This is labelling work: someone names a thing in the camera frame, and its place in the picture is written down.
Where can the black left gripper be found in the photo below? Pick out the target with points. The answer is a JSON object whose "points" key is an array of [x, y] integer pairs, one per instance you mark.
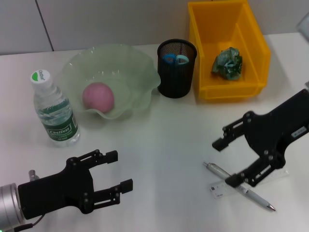
{"points": [[55, 193]]}

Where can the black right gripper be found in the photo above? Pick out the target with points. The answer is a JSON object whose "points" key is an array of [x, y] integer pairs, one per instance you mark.
{"points": [[272, 130]]}

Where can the white grey ballpoint pen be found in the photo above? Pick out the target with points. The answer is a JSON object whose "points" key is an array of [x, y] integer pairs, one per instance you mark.
{"points": [[256, 197]]}

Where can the clear plastic ruler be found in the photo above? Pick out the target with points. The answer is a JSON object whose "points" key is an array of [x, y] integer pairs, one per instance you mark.
{"points": [[217, 191]]}

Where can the clear plastic water bottle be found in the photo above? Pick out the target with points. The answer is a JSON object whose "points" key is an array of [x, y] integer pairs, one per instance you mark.
{"points": [[60, 120]]}

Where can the pink peach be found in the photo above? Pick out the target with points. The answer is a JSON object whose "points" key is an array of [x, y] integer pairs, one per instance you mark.
{"points": [[99, 96]]}

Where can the green plastic wrap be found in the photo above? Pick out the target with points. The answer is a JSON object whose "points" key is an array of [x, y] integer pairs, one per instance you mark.
{"points": [[227, 64]]}

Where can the blue scissors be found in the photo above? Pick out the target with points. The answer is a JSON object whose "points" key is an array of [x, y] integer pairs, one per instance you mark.
{"points": [[166, 58]]}

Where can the black mesh pen holder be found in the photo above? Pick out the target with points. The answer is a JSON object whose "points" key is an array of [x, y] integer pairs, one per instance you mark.
{"points": [[176, 79]]}

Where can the green glass fruit plate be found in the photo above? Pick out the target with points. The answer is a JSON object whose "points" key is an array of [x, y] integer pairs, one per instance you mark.
{"points": [[116, 62]]}

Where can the yellow plastic bin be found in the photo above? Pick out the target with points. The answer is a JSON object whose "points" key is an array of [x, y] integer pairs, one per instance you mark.
{"points": [[207, 31]]}

